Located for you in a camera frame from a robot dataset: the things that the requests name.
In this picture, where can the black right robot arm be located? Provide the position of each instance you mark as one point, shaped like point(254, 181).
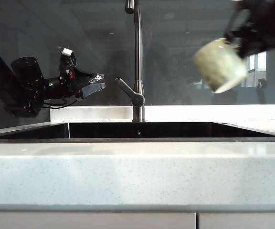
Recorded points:
point(273, 14)

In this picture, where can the white cabinet door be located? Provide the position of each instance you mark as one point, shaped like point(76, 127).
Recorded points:
point(245, 221)
point(89, 220)

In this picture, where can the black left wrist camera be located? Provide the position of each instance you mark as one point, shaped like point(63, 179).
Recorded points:
point(68, 58)

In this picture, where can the dark steel sink basin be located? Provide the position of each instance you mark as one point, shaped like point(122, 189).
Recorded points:
point(137, 132)

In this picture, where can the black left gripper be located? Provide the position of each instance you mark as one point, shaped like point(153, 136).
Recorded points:
point(76, 81)

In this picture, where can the pale green ceramic mug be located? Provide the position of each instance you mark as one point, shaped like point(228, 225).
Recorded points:
point(219, 64)

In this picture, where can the brushed steel faucet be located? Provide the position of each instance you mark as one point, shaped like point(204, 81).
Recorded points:
point(138, 59)

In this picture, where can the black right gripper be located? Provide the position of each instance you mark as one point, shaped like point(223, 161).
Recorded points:
point(261, 40)

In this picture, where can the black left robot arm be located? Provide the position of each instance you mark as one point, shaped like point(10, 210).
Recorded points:
point(6, 81)

